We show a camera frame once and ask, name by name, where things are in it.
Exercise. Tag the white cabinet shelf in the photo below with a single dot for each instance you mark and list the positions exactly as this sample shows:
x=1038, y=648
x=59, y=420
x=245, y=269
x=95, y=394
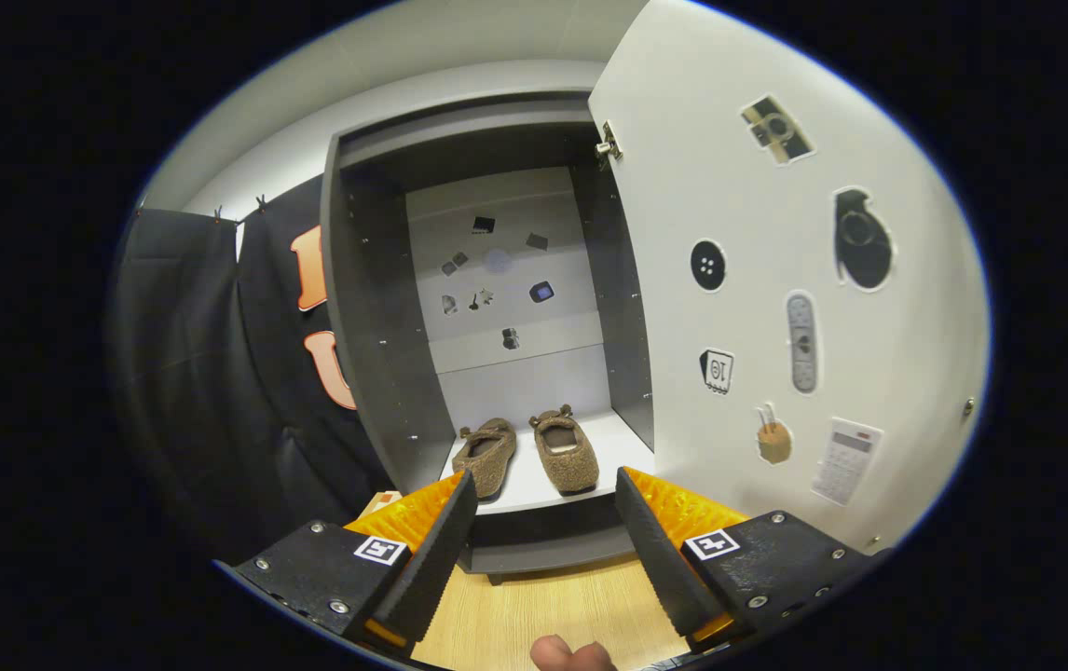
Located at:
x=622, y=447

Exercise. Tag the grey shoe cabinet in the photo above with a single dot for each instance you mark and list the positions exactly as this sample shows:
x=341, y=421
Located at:
x=376, y=326

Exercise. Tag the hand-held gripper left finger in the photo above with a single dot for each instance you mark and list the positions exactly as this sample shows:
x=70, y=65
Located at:
x=436, y=550

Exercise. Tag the brown fuzzy shoe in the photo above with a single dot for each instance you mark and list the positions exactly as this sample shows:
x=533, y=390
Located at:
x=567, y=466
x=487, y=461

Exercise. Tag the beige shoe cabinet door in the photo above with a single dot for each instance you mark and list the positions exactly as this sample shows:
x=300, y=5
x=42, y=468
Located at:
x=674, y=168

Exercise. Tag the stack of books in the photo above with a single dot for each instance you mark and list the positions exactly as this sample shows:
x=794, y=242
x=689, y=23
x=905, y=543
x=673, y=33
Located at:
x=385, y=503

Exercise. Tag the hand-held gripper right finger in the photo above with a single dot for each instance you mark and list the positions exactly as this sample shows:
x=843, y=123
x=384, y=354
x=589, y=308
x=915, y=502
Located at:
x=653, y=550

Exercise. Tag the metal door hinge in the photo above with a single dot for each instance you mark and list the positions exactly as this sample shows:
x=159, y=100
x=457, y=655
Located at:
x=608, y=144

